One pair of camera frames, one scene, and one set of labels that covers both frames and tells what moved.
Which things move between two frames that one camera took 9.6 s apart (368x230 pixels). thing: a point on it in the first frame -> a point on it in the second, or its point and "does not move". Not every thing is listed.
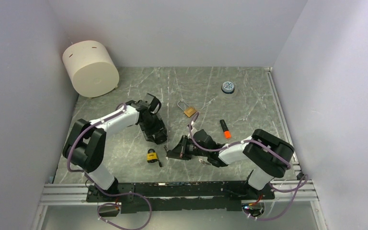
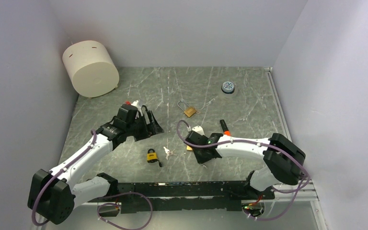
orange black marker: [227, 134] does not move
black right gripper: [179, 151] -> [200, 159]
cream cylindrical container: [91, 68] does not move
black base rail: [168, 197] does not move
